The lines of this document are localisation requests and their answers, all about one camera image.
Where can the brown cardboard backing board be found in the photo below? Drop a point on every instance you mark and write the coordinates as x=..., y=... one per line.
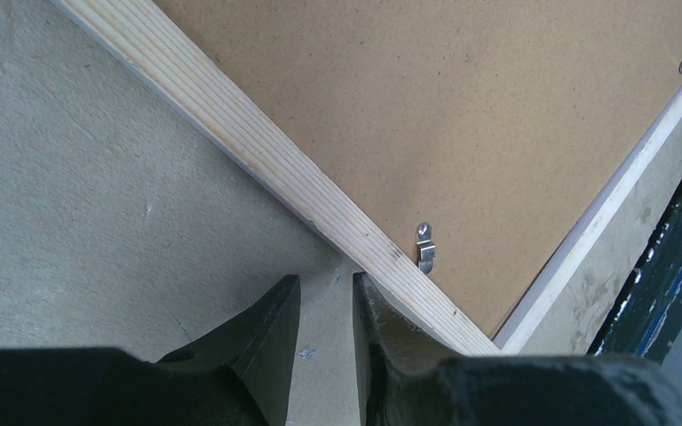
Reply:
x=497, y=122

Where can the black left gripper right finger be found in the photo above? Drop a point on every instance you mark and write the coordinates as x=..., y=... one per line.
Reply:
x=505, y=390

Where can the small metal retaining clip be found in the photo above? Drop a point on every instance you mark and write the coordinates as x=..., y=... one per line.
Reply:
x=425, y=247

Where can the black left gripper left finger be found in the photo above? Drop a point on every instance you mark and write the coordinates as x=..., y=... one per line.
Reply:
x=238, y=374

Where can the white wooden picture frame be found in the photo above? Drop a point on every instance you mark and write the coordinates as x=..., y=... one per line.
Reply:
x=568, y=299

